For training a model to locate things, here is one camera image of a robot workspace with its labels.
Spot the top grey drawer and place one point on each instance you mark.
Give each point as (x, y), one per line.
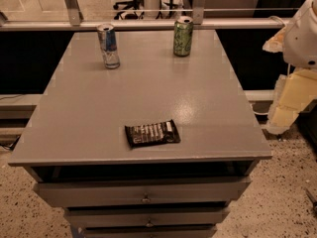
(139, 192)

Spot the black office chair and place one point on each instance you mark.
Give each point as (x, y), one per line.
(127, 10)

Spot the green soda can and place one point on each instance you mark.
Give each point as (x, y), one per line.
(183, 30)

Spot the grey drawer cabinet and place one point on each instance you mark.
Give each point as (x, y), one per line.
(77, 131)

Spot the blue silver redbull can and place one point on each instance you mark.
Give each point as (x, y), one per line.
(108, 45)

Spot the middle grey drawer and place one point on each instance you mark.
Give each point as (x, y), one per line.
(147, 217)

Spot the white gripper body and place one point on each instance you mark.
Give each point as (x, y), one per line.
(302, 44)

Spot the bottom grey drawer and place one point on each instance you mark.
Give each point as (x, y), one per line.
(199, 231)

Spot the metal railing frame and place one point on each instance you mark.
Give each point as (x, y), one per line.
(130, 25)

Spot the black chocolate bar wrapper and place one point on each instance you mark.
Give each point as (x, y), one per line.
(152, 134)

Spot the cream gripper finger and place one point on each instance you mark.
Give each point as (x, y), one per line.
(292, 94)
(275, 43)

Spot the grey drawer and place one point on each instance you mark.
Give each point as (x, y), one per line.
(147, 217)
(199, 231)
(139, 192)

